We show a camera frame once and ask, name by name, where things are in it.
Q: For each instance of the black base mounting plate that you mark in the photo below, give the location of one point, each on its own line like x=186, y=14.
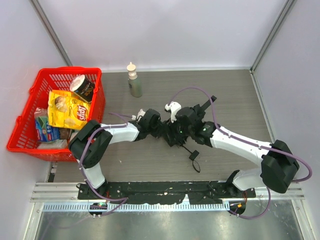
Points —
x=172, y=192

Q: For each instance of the yellow Lay's chips bag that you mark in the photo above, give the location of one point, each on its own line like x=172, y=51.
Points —
x=66, y=110

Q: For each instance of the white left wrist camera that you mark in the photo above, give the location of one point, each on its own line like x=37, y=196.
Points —
x=139, y=115

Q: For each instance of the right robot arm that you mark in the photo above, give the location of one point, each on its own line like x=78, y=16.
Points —
x=275, y=166

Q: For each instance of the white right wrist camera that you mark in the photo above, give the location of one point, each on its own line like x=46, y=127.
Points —
x=172, y=108

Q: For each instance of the beige squeeze bottle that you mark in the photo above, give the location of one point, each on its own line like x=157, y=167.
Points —
x=134, y=82

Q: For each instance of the blue green snack packet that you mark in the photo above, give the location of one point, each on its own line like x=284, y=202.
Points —
x=44, y=131

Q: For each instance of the white slotted cable duct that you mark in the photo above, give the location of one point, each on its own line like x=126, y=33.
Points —
x=84, y=206

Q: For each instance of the black folding umbrella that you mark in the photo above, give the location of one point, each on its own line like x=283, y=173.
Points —
x=187, y=122

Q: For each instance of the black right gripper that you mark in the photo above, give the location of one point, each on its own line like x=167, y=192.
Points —
x=200, y=110

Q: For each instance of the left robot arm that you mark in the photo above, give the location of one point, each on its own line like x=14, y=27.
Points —
x=91, y=142

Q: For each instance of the black ice cream tub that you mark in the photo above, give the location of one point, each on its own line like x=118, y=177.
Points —
x=83, y=88

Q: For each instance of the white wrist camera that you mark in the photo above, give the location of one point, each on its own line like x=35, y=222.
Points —
x=172, y=108
x=139, y=115

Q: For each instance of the red plastic basket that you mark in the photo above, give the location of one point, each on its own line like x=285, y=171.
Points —
x=23, y=138

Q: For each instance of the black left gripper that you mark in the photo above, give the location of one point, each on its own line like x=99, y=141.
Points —
x=164, y=131

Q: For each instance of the pink wrapped package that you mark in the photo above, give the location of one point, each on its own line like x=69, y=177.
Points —
x=52, y=145

